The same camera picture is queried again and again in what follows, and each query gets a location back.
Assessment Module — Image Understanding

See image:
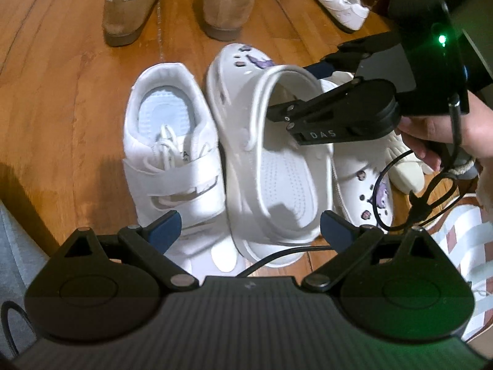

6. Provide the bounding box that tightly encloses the white brown striped cloth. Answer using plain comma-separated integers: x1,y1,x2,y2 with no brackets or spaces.
430,195,493,343

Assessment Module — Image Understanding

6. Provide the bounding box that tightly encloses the white strap sneaker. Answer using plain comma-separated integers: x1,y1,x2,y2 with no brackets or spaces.
304,0,370,34
122,62,239,278

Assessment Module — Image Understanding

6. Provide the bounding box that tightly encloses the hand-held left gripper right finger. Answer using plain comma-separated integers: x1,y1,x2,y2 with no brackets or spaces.
301,210,449,294

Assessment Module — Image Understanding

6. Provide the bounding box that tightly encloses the person's right hand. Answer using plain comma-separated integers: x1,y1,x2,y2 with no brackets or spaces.
397,93,493,172

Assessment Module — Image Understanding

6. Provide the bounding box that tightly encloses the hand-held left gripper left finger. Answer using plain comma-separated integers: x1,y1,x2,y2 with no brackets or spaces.
49,210,200,291

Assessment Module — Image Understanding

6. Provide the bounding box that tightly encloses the tan fur-lined boot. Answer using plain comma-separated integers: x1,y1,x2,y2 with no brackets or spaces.
101,0,171,47
201,0,263,42

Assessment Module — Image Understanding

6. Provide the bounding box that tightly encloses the grey cloth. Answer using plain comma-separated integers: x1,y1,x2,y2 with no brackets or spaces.
0,200,52,359

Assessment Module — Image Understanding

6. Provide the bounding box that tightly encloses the black cable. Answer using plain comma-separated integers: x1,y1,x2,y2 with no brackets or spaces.
235,100,463,278

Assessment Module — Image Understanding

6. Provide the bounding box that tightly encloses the white clog with purple charms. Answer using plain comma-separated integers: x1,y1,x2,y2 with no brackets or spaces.
329,71,396,236
205,43,340,267

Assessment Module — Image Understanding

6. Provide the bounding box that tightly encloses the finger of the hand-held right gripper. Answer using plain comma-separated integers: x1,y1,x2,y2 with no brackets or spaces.
267,78,365,147
307,32,404,82

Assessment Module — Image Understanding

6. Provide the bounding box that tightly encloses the white slide sandal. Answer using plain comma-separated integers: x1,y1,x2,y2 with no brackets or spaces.
387,131,438,194

